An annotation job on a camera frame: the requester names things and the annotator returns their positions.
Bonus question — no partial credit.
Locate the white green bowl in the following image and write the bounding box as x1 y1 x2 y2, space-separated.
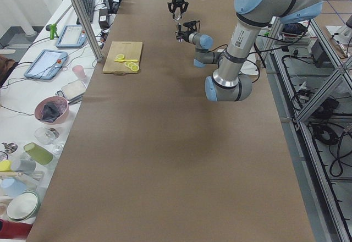
7 191 40 221

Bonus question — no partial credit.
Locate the single lemon slice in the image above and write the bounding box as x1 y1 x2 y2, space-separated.
115 54 125 61

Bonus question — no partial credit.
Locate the pink plastic cup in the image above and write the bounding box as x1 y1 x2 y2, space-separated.
72 65 87 81

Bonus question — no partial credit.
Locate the silver kitchen scale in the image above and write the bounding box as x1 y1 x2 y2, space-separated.
61 80 86 102

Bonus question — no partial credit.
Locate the black power adapter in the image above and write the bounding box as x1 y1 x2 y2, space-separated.
98 9 110 29

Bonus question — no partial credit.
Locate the grey cup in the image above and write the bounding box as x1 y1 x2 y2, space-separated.
10 159 36 174

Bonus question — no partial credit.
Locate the yellow cup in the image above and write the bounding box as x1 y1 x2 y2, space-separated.
0 160 12 172

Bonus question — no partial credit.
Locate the wooden cutting board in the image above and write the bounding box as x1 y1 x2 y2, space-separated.
102 41 143 75

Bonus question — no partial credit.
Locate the aluminium frame post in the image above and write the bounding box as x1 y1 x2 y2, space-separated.
71 0 103 62

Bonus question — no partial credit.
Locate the small glass measuring cup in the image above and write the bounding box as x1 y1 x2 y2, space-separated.
173 8 182 21

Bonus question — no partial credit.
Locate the grey cloth in bowl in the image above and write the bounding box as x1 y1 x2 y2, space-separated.
41 101 61 123

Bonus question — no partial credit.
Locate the near blue teach pendant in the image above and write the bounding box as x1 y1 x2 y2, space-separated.
24 49 68 81

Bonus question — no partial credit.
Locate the blue teach pendant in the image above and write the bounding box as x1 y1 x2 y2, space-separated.
24 49 68 81
56 25 86 48

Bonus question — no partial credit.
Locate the outer lemon slice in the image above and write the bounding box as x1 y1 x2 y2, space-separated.
130 64 140 72

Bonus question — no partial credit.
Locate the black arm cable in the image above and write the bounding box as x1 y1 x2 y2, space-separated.
211 32 289 83

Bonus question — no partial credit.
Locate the white camera pole base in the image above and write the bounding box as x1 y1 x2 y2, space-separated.
241 48 259 75

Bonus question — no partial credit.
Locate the black keyboard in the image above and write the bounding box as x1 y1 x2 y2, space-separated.
81 0 95 23

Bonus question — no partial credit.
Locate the light blue cup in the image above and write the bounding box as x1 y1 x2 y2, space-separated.
1 178 27 198

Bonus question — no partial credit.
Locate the green handled tool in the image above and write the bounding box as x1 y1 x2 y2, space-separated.
45 5 72 40

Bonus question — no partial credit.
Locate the green cup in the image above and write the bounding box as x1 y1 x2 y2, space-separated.
23 142 53 166

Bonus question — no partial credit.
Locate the pink bowl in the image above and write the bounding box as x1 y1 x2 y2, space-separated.
34 96 69 125

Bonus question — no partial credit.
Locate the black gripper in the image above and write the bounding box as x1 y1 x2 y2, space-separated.
167 0 189 15
175 23 193 43

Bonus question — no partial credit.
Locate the steel jigger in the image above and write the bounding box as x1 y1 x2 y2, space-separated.
175 23 183 42

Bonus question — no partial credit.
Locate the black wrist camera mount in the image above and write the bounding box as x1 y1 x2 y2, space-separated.
183 20 201 32

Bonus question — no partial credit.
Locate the wine glass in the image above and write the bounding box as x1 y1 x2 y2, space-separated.
34 127 64 155

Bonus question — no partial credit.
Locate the far blue teach pendant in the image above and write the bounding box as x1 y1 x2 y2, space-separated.
56 25 86 48

